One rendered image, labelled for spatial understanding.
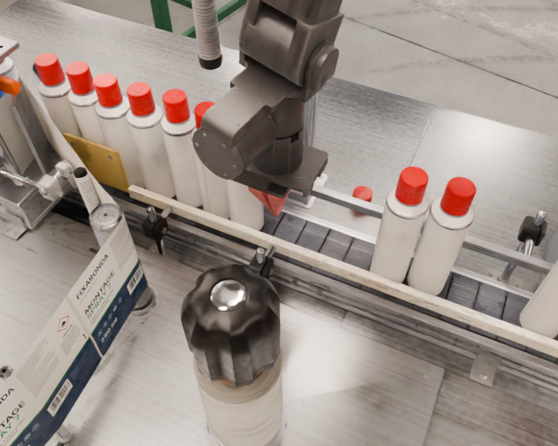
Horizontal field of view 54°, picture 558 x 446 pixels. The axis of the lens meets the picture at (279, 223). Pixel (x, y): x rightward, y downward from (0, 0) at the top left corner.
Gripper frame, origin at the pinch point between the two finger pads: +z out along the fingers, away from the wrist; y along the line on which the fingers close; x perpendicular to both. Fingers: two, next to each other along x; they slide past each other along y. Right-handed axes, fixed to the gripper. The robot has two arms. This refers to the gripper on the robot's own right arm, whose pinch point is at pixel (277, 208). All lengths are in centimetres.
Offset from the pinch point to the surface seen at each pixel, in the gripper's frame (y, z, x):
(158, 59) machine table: -49, 19, 41
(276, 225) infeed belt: -3.5, 13.6, 7.1
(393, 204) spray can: 13.4, -3.0, 4.3
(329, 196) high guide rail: 3.7, 5.7, 9.4
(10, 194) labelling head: -39.3, 7.4, -8.9
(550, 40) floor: 39, 103, 233
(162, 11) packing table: -108, 66, 122
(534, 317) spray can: 34.3, 9.3, 4.8
